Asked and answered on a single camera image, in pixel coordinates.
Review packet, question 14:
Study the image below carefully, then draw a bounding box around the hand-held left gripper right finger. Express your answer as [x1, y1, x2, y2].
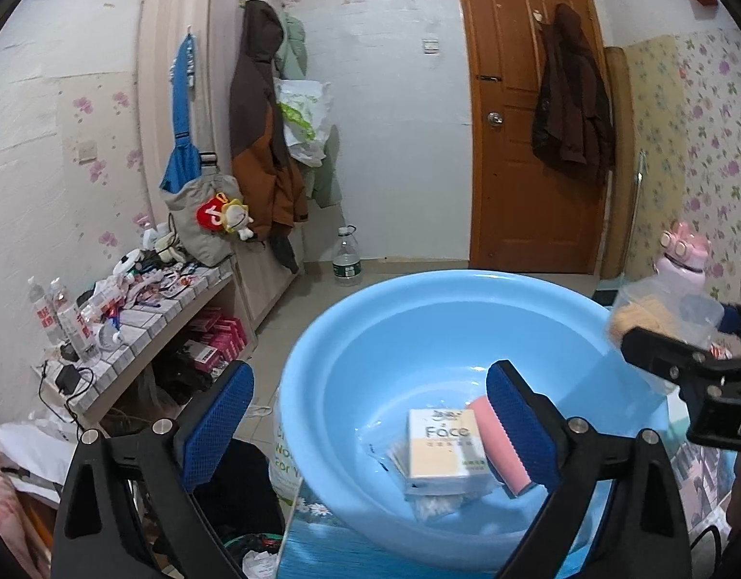
[486, 360, 694, 579]

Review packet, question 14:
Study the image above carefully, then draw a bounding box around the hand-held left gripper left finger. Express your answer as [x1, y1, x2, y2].
[49, 360, 255, 579]

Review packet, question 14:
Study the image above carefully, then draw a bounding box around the pink sponge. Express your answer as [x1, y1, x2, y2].
[470, 397, 534, 498]

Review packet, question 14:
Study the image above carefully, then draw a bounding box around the clear box of toothpicks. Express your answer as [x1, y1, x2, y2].
[605, 277, 726, 354]

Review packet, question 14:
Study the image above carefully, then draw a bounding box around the white yellow tissue pack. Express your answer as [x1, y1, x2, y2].
[406, 408, 489, 486]

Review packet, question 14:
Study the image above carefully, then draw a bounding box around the clear bag of cotton swabs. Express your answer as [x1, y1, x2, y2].
[364, 440, 486, 523]

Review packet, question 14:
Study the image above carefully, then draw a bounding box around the light blue plastic basin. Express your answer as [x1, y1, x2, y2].
[278, 269, 673, 562]

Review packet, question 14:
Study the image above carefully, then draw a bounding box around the grey shoulder bag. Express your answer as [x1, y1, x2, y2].
[159, 153, 244, 266]

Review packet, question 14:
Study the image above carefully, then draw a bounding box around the black bag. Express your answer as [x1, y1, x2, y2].
[192, 440, 287, 544]

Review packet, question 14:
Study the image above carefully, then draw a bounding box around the large pink water jug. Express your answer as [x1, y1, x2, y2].
[654, 222, 712, 299]

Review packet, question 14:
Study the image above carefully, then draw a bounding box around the white bag green print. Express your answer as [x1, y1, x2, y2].
[267, 398, 305, 496]

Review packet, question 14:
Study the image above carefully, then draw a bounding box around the stack of red boxes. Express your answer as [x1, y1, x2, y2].
[186, 307, 247, 369]

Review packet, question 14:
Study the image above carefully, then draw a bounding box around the low tiled shelf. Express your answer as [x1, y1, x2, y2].
[41, 253, 259, 429]

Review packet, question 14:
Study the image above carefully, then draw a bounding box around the pile of assorted packets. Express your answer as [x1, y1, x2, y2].
[74, 250, 202, 315]

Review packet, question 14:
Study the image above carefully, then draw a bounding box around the clear bottle red label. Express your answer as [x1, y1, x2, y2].
[49, 277, 99, 359]
[28, 277, 66, 345]

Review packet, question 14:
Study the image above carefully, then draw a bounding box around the white cloth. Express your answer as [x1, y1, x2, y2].
[0, 419, 75, 496]

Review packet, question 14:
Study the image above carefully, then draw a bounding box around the brown wooden door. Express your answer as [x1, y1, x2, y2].
[451, 0, 618, 275]

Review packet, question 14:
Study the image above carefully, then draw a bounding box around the clear plastic water bottle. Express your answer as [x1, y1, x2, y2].
[332, 226, 363, 287]

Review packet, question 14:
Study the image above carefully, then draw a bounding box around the pink blanket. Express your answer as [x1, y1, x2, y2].
[0, 422, 51, 579]

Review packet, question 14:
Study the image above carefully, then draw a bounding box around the dark brown jacket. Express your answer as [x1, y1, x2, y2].
[530, 3, 617, 188]

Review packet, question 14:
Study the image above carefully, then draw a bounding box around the blue hanging bag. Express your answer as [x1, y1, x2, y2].
[159, 30, 205, 191]

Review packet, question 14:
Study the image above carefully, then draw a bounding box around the brown orange jacket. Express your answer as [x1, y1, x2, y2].
[228, 0, 311, 272]

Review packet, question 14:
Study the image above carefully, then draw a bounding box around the white green plastic bag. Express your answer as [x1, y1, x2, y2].
[274, 78, 334, 166]

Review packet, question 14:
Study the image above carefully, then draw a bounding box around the pale green jacket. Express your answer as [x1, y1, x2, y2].
[274, 9, 341, 209]

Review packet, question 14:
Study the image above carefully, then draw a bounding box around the beige wooden wardrobe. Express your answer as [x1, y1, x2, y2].
[135, 0, 305, 332]

